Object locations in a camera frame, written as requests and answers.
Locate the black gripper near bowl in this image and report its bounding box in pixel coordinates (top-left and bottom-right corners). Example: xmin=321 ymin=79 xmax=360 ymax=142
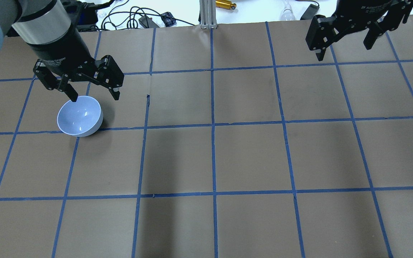
xmin=33 ymin=43 xmax=124 ymax=102

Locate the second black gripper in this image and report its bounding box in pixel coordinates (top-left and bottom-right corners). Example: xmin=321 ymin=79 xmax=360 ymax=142
xmin=305 ymin=0 xmax=413 ymax=62

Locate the light blue bowl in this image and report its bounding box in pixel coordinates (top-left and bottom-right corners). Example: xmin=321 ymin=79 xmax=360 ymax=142
xmin=56 ymin=95 xmax=104 ymax=137

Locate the robot arm over blue bowl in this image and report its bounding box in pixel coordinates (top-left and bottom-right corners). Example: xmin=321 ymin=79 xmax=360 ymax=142
xmin=0 ymin=0 xmax=413 ymax=102

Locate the black power adapter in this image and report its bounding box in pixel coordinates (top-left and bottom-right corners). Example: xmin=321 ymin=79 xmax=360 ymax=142
xmin=300 ymin=4 xmax=319 ymax=20

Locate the white light bulb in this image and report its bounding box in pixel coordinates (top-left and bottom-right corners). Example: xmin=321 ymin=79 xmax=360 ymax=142
xmin=280 ymin=0 xmax=295 ymax=21

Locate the gold metal cylinder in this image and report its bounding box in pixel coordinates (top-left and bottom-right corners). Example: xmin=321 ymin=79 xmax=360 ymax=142
xmin=215 ymin=0 xmax=237 ymax=10

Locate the brown paper mat blue grid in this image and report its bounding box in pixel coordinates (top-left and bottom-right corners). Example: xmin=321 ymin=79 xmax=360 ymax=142
xmin=0 ymin=16 xmax=413 ymax=258

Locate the black cable bundle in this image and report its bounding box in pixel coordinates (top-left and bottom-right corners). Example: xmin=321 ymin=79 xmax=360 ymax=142
xmin=99 ymin=0 xmax=196 ymax=30

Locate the aluminium frame post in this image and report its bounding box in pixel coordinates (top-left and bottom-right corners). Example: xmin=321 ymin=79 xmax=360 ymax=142
xmin=199 ymin=0 xmax=218 ymax=29

